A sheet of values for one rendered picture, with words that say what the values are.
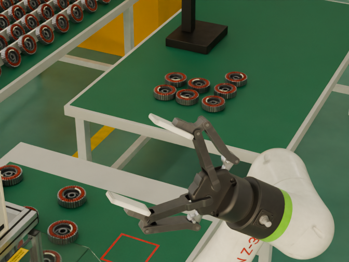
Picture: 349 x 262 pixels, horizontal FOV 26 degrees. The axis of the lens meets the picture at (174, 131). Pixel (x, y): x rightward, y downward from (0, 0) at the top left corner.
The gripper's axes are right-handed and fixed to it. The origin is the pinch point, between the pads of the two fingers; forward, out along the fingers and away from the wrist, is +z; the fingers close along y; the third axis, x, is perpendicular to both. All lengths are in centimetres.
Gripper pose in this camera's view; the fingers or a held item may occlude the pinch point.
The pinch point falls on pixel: (136, 160)
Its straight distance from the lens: 113.2
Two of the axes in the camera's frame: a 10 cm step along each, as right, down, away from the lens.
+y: -4.8, 8.6, 1.6
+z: -8.0, -3.5, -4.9
